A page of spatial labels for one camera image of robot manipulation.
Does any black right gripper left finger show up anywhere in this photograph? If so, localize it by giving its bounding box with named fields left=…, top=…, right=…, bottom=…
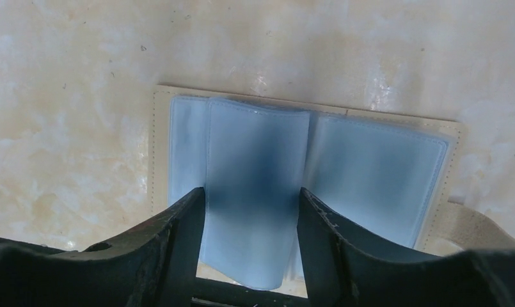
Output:
left=0, top=187, right=205, bottom=306

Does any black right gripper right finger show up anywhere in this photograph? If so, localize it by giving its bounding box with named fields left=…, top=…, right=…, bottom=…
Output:
left=297, top=188, right=515, bottom=306

